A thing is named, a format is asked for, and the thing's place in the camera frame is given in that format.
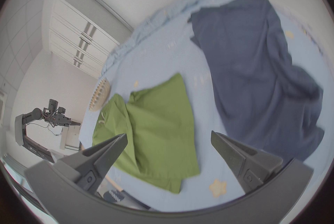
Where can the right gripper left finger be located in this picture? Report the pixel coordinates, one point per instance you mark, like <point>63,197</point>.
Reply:
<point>104,160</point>

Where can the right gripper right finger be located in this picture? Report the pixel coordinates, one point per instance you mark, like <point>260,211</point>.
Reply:
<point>237,160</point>

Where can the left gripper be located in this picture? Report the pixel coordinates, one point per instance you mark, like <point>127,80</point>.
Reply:
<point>61,119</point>

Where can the green shorts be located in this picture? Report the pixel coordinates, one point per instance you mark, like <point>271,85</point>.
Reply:
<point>156,134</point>

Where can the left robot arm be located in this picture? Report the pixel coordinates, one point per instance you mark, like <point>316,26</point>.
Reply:
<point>19,129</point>

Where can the round woven basket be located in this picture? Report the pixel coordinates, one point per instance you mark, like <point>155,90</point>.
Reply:
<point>100,95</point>

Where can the dark blue garment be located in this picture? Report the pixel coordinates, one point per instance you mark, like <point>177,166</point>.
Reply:
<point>248,61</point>

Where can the small white cabinet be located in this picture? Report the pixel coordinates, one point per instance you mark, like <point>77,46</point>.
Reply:
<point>70,139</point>

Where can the white wardrobe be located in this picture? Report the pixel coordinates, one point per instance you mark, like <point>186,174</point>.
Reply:
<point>78,27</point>

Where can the pale blue quilt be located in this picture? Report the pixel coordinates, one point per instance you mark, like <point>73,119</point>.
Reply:
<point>156,19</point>

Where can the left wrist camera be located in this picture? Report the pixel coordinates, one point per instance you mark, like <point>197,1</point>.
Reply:
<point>53,104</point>

